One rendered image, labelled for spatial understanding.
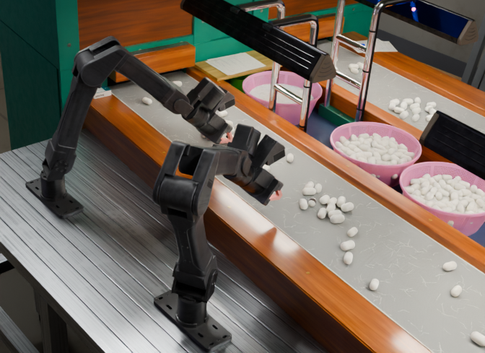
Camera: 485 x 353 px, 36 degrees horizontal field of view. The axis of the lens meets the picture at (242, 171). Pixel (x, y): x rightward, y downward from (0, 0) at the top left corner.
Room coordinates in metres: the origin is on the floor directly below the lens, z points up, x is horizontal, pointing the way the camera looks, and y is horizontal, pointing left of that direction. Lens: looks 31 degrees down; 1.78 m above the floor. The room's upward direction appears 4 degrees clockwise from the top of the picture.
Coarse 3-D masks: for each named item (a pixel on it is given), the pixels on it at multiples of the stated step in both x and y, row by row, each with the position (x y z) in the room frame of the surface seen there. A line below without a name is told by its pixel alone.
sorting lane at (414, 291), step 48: (144, 96) 2.17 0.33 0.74; (192, 144) 1.88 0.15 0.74; (288, 144) 1.92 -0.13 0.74; (240, 192) 1.64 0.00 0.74; (288, 192) 1.66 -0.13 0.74; (336, 192) 1.67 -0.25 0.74; (336, 240) 1.45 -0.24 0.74; (384, 240) 1.47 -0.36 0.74; (432, 240) 1.48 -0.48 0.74; (384, 288) 1.29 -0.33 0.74; (432, 288) 1.30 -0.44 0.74; (480, 288) 1.31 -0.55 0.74; (432, 336) 1.14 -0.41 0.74
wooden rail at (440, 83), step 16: (352, 32) 2.85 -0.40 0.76; (352, 48) 2.71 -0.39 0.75; (384, 64) 2.57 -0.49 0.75; (400, 64) 2.55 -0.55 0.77; (416, 64) 2.56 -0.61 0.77; (416, 80) 2.44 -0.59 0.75; (432, 80) 2.42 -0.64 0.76; (448, 80) 2.43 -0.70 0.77; (448, 96) 2.33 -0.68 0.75; (464, 96) 2.31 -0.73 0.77; (480, 96) 2.32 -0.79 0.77; (480, 112) 2.22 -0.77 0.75
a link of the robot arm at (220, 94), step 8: (208, 80) 1.82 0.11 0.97; (200, 88) 1.81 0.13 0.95; (208, 88) 1.81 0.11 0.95; (216, 88) 1.81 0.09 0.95; (192, 96) 1.81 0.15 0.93; (200, 96) 1.80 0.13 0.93; (208, 96) 1.81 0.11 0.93; (216, 96) 1.81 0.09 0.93; (176, 104) 1.75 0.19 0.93; (184, 104) 1.76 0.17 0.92; (192, 104) 1.78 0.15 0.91; (208, 104) 1.80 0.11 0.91; (216, 104) 1.82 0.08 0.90; (184, 112) 1.76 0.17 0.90
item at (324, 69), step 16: (192, 0) 2.15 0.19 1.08; (208, 0) 2.10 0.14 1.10; (208, 16) 2.06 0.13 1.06; (224, 16) 2.02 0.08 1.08; (240, 16) 1.98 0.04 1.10; (224, 32) 1.99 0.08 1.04; (240, 32) 1.94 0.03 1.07; (256, 32) 1.90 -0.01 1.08; (272, 32) 1.87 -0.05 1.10; (256, 48) 1.87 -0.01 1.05; (272, 48) 1.83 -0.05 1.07; (288, 48) 1.80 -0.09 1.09; (304, 48) 1.76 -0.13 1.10; (288, 64) 1.76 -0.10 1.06; (304, 64) 1.73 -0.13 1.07; (320, 64) 1.70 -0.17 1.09; (320, 80) 1.71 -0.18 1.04
